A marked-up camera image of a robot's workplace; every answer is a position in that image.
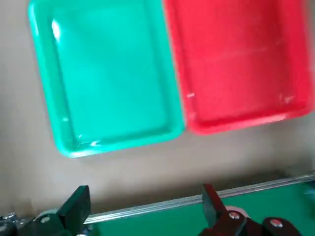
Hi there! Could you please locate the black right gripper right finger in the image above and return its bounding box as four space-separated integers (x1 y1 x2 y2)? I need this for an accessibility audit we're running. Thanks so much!
194 183 303 236

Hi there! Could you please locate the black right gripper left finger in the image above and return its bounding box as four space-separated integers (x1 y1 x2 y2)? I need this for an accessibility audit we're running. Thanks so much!
0 185 91 236

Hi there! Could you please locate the green belt conveyor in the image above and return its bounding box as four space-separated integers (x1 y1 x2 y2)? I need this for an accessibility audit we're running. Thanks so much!
0 171 315 236

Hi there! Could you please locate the green plastic tray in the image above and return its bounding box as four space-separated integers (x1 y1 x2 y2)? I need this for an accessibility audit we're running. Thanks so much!
28 0 186 159

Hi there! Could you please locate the red plastic tray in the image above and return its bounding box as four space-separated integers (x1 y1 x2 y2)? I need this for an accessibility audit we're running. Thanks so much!
163 0 315 135

